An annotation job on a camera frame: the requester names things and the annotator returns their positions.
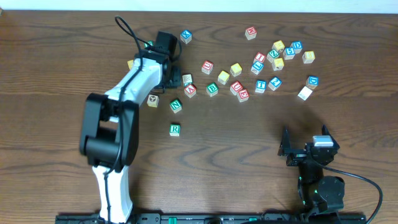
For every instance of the blue X block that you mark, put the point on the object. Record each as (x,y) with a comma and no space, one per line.
(186,36)

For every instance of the red u block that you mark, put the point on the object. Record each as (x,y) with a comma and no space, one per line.
(236,87)
(207,67)

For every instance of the red A block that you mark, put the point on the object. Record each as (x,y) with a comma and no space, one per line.
(190,90)

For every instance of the green N block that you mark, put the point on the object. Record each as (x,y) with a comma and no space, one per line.
(176,106)

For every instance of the green R block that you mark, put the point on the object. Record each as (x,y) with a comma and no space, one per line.
(175,130)

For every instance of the red block top right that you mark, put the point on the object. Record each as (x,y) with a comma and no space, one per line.
(250,33)

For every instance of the yellow 8 block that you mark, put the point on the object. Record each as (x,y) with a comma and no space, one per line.
(308,57)

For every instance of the green F block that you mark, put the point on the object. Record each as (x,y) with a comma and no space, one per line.
(149,43)

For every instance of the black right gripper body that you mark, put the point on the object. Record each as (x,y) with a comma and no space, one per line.
(300,154)

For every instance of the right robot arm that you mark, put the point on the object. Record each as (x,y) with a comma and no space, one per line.
(320,194)

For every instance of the blue T block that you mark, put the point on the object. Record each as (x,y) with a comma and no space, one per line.
(260,86)

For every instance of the yellow block above Z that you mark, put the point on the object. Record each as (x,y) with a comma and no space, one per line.
(278,46)

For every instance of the blue d block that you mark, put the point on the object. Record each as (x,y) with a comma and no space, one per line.
(312,82)
(297,46)

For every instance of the monkey picture block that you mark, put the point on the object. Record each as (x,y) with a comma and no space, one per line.
(153,101)

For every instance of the red I block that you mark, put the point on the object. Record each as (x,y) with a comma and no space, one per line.
(260,57)

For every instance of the red U block upper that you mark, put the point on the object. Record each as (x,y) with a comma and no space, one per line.
(207,67)

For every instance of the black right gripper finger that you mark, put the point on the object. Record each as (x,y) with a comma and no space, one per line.
(285,147)
(327,137)

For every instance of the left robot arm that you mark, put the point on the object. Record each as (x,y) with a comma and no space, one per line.
(110,129)

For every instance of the red E block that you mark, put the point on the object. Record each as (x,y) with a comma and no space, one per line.
(243,95)

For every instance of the blue D block right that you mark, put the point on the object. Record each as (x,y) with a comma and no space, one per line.
(312,82)

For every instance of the yellow block far left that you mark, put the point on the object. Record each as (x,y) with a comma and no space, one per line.
(130,64)

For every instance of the blue 2 block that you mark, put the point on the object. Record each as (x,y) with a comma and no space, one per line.
(274,83)

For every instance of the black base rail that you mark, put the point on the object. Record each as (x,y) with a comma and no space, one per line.
(273,217)

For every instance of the blue D block upper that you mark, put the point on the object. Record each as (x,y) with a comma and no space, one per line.
(297,46)

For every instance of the green Z block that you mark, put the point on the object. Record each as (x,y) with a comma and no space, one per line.
(272,55)

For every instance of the yellow block under Z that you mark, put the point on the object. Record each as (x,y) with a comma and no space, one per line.
(277,64)

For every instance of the plain white block right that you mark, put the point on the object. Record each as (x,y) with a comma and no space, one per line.
(305,93)

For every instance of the blue L block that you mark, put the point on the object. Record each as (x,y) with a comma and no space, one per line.
(257,67)

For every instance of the green B block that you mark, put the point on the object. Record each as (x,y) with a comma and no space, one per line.
(212,89)

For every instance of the yellow block centre upper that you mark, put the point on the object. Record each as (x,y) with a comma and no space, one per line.
(236,69)

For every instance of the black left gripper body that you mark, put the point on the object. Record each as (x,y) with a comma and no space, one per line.
(175,78)

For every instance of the yellow block centre lower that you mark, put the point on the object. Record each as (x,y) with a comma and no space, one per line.
(223,77)

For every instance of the red U block lower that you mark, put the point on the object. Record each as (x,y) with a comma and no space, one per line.
(236,87)

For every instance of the blue 5 block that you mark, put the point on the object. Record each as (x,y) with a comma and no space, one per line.
(288,53)

